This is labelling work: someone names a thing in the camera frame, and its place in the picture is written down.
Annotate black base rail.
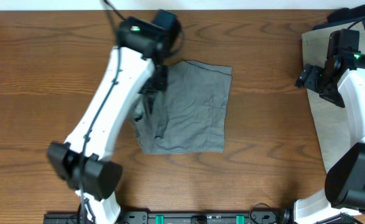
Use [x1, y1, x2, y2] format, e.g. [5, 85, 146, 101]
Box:
[43, 210, 362, 224]

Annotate black garment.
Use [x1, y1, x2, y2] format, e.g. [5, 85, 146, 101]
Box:
[327, 4, 365, 23]

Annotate grey shorts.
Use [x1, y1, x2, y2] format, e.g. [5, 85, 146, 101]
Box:
[130, 60, 232, 154]

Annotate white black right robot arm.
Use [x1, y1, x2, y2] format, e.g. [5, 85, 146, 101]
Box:
[290, 53, 365, 223]

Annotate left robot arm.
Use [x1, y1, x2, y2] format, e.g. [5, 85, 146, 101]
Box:
[43, 11, 182, 223]

